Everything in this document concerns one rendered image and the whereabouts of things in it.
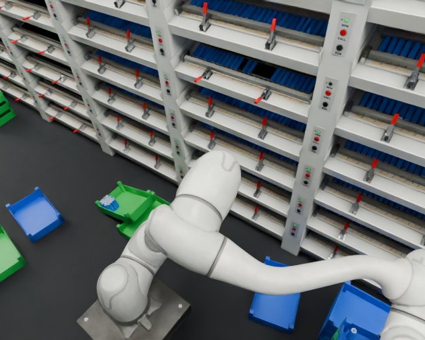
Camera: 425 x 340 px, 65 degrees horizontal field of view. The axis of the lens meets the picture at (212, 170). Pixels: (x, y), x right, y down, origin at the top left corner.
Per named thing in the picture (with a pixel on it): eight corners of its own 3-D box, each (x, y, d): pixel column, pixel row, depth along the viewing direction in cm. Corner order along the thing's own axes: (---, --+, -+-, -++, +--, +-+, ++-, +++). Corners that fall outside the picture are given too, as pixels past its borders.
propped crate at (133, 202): (100, 212, 203) (94, 202, 199) (124, 189, 214) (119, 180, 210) (131, 224, 184) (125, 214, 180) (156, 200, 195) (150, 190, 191)
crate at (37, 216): (65, 221, 199) (60, 213, 193) (32, 243, 190) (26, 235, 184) (42, 194, 214) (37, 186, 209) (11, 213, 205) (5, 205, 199)
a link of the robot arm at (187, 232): (212, 267, 70) (235, 216, 78) (135, 227, 70) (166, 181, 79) (200, 285, 80) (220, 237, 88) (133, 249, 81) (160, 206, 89)
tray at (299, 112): (307, 125, 121) (308, 108, 113) (177, 77, 146) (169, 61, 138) (331, 84, 127) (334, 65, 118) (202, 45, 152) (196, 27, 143)
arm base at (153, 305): (133, 349, 127) (129, 345, 123) (100, 307, 138) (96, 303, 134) (169, 312, 135) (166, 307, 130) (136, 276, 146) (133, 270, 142)
